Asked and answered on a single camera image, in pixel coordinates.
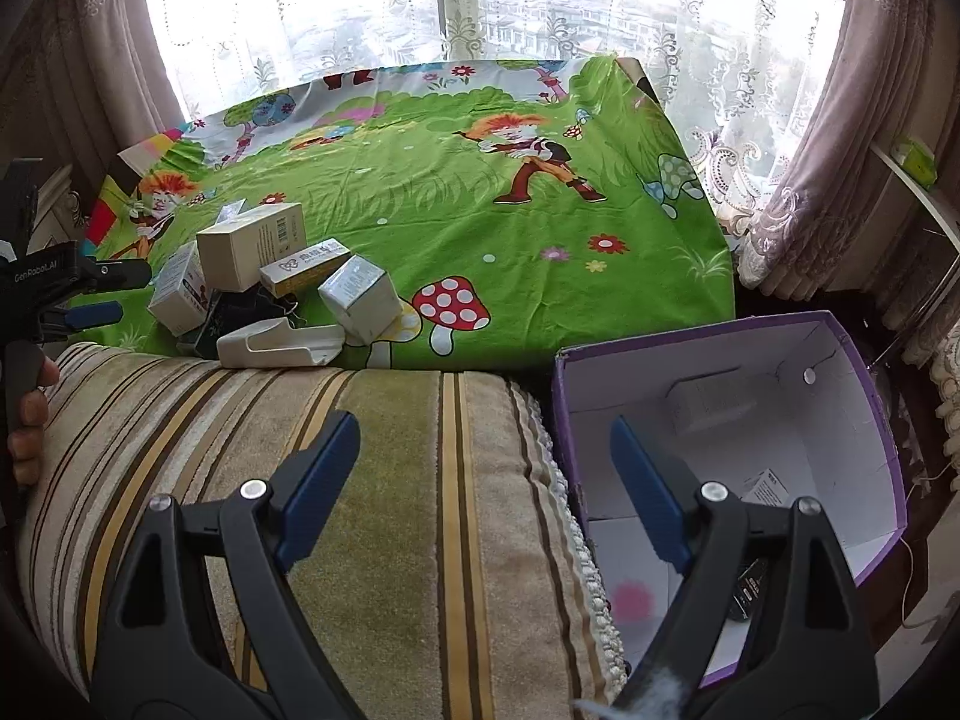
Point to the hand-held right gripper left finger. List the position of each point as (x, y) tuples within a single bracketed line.
[(322, 487)]

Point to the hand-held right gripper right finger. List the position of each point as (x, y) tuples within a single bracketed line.
[(645, 480)]

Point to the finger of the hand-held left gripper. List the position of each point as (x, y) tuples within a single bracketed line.
[(94, 313), (120, 275)]

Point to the white box red print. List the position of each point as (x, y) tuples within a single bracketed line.
[(176, 300)]

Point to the large cream white box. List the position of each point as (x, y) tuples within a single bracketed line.
[(240, 255)]

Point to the black object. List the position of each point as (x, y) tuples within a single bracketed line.
[(240, 307)]

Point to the white plastic holder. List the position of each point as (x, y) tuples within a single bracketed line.
[(262, 351)]

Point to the long white box orange print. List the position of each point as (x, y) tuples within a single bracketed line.
[(300, 270)]

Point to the silver white carton box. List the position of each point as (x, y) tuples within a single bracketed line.
[(356, 300)]

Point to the purple cardboard box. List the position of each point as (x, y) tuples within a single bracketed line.
[(825, 390)]

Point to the person's left hand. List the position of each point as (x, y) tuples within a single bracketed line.
[(28, 442)]

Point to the white carved cabinet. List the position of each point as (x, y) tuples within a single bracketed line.
[(64, 199)]

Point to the plain white box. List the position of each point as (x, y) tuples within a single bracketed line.
[(705, 405)]

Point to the striped beige sofa cushion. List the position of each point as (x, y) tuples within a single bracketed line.
[(420, 502)]

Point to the pink pompom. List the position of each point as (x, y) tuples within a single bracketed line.
[(634, 600)]

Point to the white box black print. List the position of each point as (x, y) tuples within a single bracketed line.
[(765, 491)]

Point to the black labelled packet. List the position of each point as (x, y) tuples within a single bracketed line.
[(750, 589)]

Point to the pink patterned curtain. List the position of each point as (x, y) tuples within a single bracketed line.
[(90, 52), (847, 127)]

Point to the green cartoon printed tablecloth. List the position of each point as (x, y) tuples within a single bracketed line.
[(487, 255)]

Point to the white shelf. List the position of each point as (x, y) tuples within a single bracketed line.
[(930, 199)]

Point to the green packet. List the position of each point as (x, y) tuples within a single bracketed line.
[(919, 157)]

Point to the white lace sheer curtain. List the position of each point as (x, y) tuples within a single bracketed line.
[(525, 7)]

